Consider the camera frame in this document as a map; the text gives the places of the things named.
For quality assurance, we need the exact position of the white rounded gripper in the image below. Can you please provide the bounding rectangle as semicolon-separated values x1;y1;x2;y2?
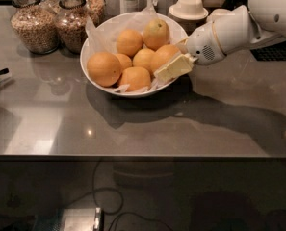
154;22;226;84

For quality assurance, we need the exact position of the small orange between front ones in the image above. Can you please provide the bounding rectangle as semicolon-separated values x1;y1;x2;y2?
116;53;132;70

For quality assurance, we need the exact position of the stack of paper bowls right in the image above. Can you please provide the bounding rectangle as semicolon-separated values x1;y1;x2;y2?
206;9;234;23

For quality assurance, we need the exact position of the white ceramic bowl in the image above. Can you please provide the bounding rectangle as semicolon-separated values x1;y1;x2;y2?
79;11;190;99

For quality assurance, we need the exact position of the glass jar of grains left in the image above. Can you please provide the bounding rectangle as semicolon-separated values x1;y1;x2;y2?
10;0;59;55

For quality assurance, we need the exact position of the metal box under table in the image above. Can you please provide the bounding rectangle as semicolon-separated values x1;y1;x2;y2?
60;207;104;231

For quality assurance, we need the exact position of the glass jar of grains middle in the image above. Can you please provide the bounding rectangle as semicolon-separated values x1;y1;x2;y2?
55;0;88;54

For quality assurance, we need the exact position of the stack of paper bowls left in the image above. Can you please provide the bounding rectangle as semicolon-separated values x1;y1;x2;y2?
169;0;209;35

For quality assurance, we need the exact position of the large orange front left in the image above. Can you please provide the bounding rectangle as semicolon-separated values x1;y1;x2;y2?
87;52;121;87

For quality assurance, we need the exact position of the black rubber mat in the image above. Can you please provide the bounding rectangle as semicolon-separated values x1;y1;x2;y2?
251;41;286;62

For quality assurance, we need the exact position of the glass jar of grains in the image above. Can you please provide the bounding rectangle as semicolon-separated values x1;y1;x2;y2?
55;0;88;54
86;0;105;25
10;0;59;55

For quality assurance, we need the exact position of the glass jar of grains rear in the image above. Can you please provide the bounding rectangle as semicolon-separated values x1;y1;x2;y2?
86;0;105;25

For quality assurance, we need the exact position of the stack of paper bowls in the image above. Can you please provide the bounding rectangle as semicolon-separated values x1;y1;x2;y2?
169;0;209;35
206;9;234;23

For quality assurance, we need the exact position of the yellowish orange back right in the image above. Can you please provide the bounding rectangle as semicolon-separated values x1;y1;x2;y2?
143;18;170;50

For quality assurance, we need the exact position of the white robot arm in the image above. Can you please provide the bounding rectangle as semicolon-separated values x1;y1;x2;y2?
154;0;286;84

